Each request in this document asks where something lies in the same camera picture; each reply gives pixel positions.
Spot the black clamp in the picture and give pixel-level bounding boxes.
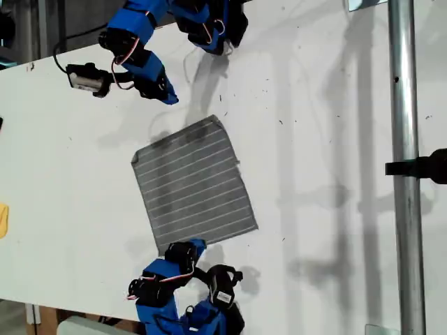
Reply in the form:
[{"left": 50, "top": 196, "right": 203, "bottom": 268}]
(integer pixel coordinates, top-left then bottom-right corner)
[{"left": 385, "top": 148, "right": 447, "bottom": 185}]

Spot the thin white cable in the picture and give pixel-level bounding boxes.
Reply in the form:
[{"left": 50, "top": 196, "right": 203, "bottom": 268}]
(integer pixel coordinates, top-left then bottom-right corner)
[{"left": 183, "top": 45, "right": 202, "bottom": 87}]

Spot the gripper camera cable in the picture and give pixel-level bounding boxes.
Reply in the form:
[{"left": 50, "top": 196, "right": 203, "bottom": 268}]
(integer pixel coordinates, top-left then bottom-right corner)
[{"left": 52, "top": 29, "right": 105, "bottom": 75}]

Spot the wooden table frame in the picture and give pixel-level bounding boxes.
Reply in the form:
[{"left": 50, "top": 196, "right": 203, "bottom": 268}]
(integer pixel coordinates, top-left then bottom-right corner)
[{"left": 26, "top": 303, "right": 60, "bottom": 335}]

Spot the steel post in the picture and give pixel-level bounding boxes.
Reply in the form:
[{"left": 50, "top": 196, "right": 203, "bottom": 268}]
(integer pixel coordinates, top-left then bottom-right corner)
[{"left": 386, "top": 0, "right": 427, "bottom": 335}]

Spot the yellow object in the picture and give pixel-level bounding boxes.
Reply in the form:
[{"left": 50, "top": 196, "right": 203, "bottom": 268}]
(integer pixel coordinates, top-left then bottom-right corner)
[{"left": 0, "top": 204, "right": 10, "bottom": 239}]

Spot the grey striped towel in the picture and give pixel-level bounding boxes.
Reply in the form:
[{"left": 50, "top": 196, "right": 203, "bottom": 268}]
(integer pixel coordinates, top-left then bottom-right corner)
[{"left": 131, "top": 114, "right": 260, "bottom": 256}]

